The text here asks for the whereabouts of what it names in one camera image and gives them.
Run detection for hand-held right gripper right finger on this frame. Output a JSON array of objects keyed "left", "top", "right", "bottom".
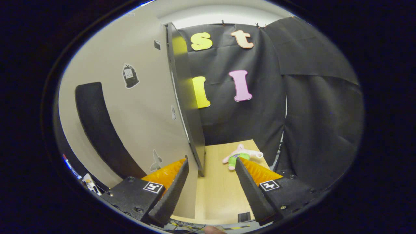
[{"left": 234, "top": 157, "right": 321, "bottom": 227}]

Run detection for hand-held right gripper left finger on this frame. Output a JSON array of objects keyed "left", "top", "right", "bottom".
[{"left": 100, "top": 155, "right": 190, "bottom": 228}]

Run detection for dark grey cabinet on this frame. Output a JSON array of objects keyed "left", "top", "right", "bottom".
[{"left": 165, "top": 22, "right": 206, "bottom": 178}]

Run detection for grey cabinet door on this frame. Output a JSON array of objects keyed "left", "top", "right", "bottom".
[{"left": 58, "top": 13, "right": 199, "bottom": 219}]

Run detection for pink star plush toy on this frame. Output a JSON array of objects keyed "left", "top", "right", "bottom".
[{"left": 222, "top": 144, "right": 264, "bottom": 171}]

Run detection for white object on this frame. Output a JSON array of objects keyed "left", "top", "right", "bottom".
[{"left": 82, "top": 173, "right": 102, "bottom": 195}]

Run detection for black backdrop cloth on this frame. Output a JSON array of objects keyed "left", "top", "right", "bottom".
[{"left": 177, "top": 16, "right": 364, "bottom": 192}]

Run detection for black cables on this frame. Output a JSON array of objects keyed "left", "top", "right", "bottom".
[{"left": 164, "top": 220, "right": 207, "bottom": 233}]

